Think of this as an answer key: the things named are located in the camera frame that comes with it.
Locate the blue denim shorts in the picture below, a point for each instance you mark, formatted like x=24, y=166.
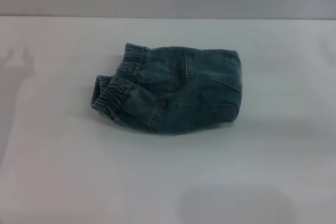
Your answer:
x=178, y=90

